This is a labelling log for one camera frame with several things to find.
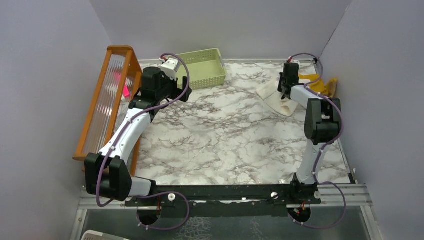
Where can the aluminium frame rail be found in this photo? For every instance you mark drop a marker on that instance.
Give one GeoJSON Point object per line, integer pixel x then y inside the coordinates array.
{"type": "Point", "coordinates": [345, 213]}

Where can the light green plastic basket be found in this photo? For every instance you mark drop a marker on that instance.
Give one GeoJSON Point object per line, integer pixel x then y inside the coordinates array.
{"type": "Point", "coordinates": [206, 68]}

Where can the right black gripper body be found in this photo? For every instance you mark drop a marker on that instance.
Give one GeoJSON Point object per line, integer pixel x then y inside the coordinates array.
{"type": "Point", "coordinates": [281, 81]}

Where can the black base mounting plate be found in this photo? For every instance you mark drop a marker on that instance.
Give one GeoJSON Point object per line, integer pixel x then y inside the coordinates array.
{"type": "Point", "coordinates": [215, 201]}

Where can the wooden rack with clear panel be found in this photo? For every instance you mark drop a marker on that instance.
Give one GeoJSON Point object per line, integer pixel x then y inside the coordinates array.
{"type": "Point", "coordinates": [120, 67]}

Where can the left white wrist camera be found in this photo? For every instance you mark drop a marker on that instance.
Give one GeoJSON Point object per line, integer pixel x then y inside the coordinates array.
{"type": "Point", "coordinates": [170, 67]}

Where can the pink object in rack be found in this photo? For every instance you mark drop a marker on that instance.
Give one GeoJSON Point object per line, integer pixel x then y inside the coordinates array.
{"type": "Point", "coordinates": [126, 92]}

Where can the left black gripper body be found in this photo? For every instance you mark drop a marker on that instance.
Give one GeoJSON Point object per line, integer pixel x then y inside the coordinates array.
{"type": "Point", "coordinates": [169, 89]}

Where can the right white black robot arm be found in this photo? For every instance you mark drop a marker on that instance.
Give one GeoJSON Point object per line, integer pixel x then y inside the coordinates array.
{"type": "Point", "coordinates": [322, 126]}

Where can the white basket corner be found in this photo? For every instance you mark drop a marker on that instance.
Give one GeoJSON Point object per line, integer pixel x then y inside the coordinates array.
{"type": "Point", "coordinates": [96, 235]}

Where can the white cream towel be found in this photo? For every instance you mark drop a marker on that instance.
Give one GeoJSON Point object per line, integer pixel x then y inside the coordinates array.
{"type": "Point", "coordinates": [269, 93]}

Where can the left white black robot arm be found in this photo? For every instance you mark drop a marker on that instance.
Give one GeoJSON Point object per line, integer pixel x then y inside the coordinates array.
{"type": "Point", "coordinates": [106, 174]}

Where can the yellow towel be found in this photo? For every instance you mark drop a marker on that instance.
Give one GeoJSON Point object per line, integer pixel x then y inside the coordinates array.
{"type": "Point", "coordinates": [317, 85]}

